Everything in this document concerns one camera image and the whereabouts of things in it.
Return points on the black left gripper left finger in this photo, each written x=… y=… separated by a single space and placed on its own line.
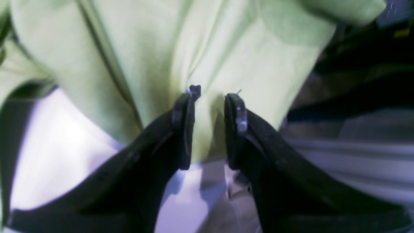
x=125 y=193

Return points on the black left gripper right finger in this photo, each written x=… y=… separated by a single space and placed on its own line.
x=291 y=194

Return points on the green t-shirt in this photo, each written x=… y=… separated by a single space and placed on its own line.
x=123 y=62

